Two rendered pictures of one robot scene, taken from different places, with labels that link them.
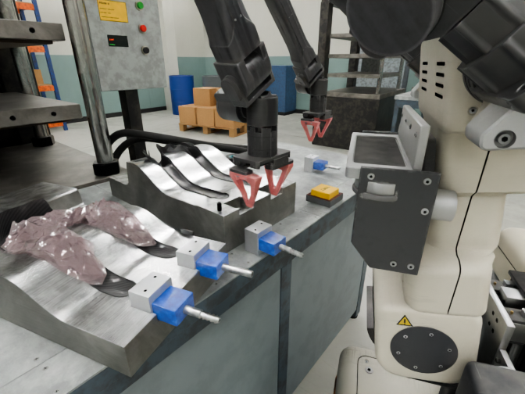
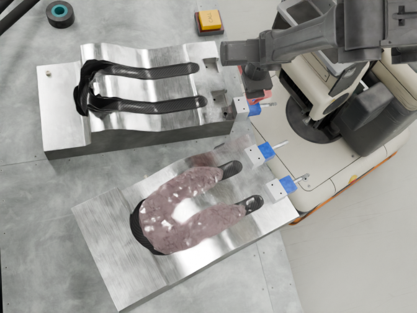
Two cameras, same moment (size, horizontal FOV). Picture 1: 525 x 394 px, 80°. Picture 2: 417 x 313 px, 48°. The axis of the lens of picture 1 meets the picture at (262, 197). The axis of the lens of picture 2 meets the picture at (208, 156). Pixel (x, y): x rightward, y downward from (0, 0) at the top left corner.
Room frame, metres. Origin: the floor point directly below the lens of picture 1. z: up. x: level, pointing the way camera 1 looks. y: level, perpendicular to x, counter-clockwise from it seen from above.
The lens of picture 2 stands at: (0.35, 0.66, 1.98)
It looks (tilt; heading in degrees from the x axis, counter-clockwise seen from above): 66 degrees down; 294
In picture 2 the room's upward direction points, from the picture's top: 15 degrees clockwise
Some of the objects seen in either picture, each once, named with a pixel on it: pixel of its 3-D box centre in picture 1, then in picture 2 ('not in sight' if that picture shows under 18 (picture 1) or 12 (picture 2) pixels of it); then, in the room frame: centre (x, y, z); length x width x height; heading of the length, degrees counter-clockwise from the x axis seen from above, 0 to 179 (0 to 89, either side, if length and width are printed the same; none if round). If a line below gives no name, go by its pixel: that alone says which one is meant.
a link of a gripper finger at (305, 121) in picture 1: (312, 127); not in sight; (1.10, -0.18, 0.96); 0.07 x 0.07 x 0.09; 54
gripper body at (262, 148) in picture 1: (262, 143); (257, 66); (0.58, 0.00, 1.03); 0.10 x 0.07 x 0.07; 140
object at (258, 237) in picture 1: (276, 245); (255, 106); (0.56, -0.03, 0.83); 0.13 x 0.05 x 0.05; 51
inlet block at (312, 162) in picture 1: (323, 165); not in sight; (1.10, -0.22, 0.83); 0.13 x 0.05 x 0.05; 55
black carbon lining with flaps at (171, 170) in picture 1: (194, 166); (140, 86); (0.81, 0.18, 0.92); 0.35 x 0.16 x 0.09; 50
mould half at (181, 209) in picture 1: (195, 181); (134, 94); (0.82, 0.19, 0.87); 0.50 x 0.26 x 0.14; 50
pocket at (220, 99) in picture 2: (239, 209); (219, 102); (0.63, 0.05, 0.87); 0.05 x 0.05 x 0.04; 50
